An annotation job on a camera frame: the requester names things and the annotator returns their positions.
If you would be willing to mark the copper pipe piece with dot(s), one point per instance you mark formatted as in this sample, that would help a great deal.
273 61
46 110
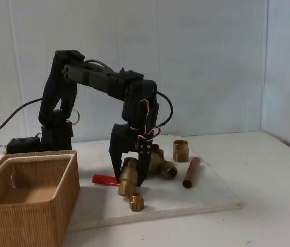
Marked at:
191 171

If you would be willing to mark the brass double threaded nipple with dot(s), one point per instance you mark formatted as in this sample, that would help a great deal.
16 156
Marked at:
165 166

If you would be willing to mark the short brass threaded sleeve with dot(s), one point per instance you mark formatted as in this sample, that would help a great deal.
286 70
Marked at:
180 151

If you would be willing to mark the large brass fitting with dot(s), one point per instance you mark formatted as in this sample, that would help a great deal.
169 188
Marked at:
156 162

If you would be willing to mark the small brass hex nipple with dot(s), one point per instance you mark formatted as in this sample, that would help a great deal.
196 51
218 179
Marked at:
136 203

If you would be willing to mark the white plywood board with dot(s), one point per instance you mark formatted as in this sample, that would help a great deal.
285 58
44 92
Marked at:
211 190

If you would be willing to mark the brown corrugated box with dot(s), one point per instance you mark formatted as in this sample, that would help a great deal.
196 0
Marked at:
32 223

